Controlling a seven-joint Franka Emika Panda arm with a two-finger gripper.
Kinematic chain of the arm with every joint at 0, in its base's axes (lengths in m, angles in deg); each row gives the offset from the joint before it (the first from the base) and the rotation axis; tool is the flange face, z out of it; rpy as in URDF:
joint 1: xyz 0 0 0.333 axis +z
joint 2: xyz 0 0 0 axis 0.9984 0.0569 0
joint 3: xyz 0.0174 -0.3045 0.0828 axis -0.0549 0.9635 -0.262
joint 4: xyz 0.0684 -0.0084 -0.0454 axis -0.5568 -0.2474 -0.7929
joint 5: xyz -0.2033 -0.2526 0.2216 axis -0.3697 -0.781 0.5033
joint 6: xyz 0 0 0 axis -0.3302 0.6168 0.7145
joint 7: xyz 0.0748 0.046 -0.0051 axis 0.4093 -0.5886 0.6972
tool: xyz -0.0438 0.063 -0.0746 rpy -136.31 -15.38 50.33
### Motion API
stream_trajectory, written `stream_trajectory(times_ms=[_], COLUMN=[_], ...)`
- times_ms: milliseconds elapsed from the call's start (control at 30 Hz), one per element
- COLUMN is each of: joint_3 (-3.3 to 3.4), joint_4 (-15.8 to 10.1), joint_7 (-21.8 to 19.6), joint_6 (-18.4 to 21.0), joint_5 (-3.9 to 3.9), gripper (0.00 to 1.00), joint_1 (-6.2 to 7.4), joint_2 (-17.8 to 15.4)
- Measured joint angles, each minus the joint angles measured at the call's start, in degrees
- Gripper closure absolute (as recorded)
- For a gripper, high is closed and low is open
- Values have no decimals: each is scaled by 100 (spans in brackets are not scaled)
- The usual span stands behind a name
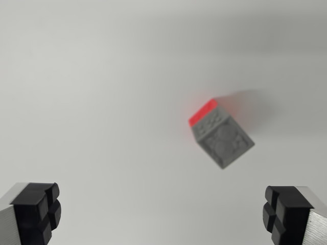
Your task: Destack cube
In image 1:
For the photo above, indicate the black silver gripper left finger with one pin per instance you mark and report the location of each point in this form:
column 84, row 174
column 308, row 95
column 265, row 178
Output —
column 28, row 214

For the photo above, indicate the black silver gripper right finger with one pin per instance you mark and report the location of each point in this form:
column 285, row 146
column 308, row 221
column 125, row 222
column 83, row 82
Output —
column 291, row 217

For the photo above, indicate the gray embossed rubber cube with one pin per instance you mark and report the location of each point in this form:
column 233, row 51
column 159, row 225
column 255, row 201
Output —
column 223, row 143

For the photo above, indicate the red rubber cube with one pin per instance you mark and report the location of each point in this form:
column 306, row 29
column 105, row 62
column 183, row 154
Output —
column 203, row 113

